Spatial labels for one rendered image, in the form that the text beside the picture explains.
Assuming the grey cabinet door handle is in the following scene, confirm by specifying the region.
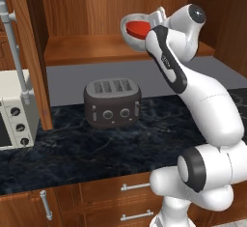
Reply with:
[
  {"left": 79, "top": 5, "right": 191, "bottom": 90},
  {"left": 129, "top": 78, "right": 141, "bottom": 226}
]
[{"left": 0, "top": 0, "right": 35, "bottom": 106}]

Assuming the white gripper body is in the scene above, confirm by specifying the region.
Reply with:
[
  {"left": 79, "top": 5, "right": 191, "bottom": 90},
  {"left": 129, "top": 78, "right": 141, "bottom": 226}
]
[{"left": 149, "top": 6, "right": 169, "bottom": 29}]

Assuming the dark grey toaster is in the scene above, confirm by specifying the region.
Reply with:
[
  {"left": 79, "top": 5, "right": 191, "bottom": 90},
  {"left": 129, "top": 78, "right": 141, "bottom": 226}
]
[{"left": 83, "top": 77, "right": 143, "bottom": 129}]

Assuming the silver base cabinet handle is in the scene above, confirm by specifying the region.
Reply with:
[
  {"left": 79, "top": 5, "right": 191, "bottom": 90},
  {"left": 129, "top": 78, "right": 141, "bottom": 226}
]
[{"left": 39, "top": 189, "right": 54, "bottom": 222}]

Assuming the white toaster oven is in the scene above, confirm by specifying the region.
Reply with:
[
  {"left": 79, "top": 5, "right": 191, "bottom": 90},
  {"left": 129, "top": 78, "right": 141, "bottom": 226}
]
[{"left": 0, "top": 69, "right": 41, "bottom": 152}]

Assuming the silver drawer handle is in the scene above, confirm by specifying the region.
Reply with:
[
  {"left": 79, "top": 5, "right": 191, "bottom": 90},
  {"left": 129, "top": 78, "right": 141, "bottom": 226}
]
[
  {"left": 120, "top": 182, "right": 151, "bottom": 192},
  {"left": 120, "top": 209, "right": 155, "bottom": 222}
]

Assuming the open wooden cabinet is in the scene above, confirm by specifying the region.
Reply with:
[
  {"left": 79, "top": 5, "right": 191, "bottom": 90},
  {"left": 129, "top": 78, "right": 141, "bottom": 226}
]
[{"left": 22, "top": 0, "right": 247, "bottom": 78}]

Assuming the wooden base cabinet door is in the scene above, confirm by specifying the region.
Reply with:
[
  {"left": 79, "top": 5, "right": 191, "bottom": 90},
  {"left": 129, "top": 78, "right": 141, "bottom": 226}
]
[{"left": 0, "top": 187, "right": 63, "bottom": 227}]

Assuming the wooden drawer front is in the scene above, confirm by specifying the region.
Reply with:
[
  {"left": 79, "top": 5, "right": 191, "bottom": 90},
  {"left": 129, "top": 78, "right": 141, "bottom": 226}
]
[
  {"left": 82, "top": 201, "right": 165, "bottom": 227},
  {"left": 78, "top": 172, "right": 163, "bottom": 204}
]

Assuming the white bowl with red inside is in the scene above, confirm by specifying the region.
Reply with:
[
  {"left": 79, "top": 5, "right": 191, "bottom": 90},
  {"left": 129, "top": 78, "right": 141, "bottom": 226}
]
[{"left": 120, "top": 12, "right": 152, "bottom": 52}]

